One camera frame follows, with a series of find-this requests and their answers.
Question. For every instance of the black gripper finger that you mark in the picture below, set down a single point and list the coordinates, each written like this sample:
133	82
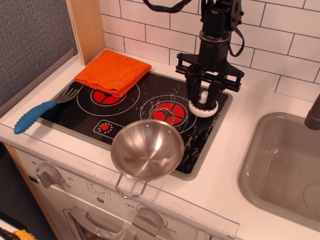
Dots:
214	91
193	85

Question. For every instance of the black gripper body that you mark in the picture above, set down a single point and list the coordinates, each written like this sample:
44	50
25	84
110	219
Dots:
211	63

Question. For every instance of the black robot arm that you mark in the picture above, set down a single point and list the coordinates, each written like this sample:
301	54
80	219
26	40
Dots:
220	19

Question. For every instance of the silver metal pan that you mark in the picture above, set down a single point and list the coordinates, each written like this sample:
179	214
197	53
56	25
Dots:
146	150

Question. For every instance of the orange folded cloth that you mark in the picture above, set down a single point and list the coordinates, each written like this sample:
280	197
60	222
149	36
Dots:
113	73

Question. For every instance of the grey faucet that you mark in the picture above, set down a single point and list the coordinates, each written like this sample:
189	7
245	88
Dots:
312	120

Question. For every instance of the black toy stovetop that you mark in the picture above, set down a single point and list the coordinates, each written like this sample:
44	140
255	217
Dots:
96	117

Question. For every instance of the grey toy sink basin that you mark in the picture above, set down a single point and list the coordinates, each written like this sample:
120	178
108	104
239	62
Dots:
281	170

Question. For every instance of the grey right oven knob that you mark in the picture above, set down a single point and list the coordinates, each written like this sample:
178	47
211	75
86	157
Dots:
148	221

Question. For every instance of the grey oven knob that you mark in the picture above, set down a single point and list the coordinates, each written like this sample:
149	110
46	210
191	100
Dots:
148	221
48	175

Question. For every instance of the grey left oven knob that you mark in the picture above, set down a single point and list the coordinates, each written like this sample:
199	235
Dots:
48	175

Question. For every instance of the wooden side post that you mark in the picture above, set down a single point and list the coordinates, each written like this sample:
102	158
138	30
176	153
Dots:
85	17

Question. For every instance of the grey oven door handle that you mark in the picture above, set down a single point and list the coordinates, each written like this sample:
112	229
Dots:
89	229

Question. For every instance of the blue handled metal fork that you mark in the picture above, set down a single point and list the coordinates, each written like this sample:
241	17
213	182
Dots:
29	118

